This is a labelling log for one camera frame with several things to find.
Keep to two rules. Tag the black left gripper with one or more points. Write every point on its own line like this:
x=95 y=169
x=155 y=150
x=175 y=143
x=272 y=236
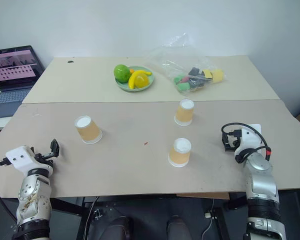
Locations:
x=43 y=159

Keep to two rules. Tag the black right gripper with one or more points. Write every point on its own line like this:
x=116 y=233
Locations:
x=231 y=138

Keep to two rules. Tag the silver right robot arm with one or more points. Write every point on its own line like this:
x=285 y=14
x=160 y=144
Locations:
x=261 y=185

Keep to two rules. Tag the brown paper cup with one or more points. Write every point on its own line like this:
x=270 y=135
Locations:
x=88 y=130
x=180 y=153
x=184 y=112

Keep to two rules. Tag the brown cardboard sheet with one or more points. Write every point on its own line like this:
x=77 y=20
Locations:
x=202 y=195

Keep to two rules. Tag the yellow foam cylinder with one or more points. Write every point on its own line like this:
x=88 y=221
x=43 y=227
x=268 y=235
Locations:
x=217 y=76

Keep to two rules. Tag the green foam block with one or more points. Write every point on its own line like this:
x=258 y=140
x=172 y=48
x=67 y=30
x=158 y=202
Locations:
x=183 y=87
x=178 y=79

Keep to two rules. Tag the black toy pieces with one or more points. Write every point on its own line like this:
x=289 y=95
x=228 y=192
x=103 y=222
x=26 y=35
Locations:
x=198 y=77

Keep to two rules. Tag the red toy piece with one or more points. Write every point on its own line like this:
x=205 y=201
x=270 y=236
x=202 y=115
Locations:
x=184 y=80

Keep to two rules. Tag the dark blue laptop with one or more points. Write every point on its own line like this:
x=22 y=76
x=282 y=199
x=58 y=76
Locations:
x=12 y=75

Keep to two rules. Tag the dark rounded shape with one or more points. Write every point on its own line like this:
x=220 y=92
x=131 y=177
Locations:
x=118 y=228
x=178 y=228

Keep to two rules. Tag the light green plate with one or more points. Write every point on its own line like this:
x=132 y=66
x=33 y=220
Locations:
x=147 y=86

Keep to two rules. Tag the green toy fruit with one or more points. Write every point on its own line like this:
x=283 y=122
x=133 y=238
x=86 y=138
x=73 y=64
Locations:
x=121 y=73

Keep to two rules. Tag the yellow toy banana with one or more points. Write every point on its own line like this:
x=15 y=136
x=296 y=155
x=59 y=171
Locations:
x=133 y=79

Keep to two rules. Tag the yellow toy lemon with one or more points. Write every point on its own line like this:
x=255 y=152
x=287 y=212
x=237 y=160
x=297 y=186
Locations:
x=142 y=81

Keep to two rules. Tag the clear plastic bag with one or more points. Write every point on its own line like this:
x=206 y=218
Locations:
x=165 y=57

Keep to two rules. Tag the orange toy fruit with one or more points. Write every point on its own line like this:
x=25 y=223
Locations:
x=131 y=71

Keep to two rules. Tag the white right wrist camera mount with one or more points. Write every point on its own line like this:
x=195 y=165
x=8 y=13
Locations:
x=250 y=138

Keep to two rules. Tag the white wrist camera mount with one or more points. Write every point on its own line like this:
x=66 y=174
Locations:
x=250 y=138
x=18 y=157

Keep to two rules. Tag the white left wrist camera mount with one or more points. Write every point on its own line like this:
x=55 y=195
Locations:
x=18 y=157

